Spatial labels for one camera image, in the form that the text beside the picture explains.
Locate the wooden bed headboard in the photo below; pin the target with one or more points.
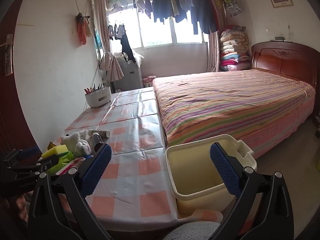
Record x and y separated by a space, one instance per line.
287 60

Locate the bed with striped sheet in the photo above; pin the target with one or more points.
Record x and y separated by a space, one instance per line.
225 100

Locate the bundled striped cloth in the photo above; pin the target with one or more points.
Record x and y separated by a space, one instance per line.
112 66

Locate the cream plastic bin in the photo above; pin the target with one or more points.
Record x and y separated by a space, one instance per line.
200 170

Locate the stack of folded blankets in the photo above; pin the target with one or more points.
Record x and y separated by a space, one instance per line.
235 47

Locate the yellow snack bag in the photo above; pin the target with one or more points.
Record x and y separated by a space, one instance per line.
51 145

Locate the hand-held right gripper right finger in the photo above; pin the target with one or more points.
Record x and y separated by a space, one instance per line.
225 170

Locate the white round utensil holder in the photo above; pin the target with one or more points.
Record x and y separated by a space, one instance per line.
98 98

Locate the white plush toy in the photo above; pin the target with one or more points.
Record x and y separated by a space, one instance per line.
70 141

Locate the pink striped curtain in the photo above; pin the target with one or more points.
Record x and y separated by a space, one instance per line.
101 30
213 52

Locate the crumpled foil ball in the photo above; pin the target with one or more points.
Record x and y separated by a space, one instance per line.
83 148

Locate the green plastic packet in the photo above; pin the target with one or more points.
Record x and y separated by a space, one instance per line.
63 160

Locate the orange cloth on wall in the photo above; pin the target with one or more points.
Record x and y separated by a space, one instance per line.
83 28

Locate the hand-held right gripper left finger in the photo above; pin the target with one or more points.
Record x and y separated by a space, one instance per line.
98 170

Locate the grey cabinet by window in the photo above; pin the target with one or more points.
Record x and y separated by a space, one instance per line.
130 76

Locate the hanging socks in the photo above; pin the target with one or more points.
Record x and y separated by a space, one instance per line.
117 31

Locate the dark bottle with white cap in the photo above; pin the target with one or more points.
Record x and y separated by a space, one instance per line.
96 141

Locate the patterned cylindrical tube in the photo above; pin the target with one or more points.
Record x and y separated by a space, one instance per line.
100 133

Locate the person's left hand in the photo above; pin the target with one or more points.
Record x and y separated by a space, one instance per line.
20 206

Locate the pink plastic stool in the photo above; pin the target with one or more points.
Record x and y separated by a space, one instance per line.
149 80

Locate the person's grey clothing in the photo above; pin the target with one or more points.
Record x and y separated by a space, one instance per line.
192 231

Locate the red white box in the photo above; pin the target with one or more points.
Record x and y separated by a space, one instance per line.
72 165

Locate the dark red door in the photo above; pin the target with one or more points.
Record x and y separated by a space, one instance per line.
10 105

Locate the row of hanging clothes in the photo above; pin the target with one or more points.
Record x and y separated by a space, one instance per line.
180 7

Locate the yellow green sponge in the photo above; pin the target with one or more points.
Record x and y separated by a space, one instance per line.
56 151

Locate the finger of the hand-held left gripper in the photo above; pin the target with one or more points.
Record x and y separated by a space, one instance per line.
50 162

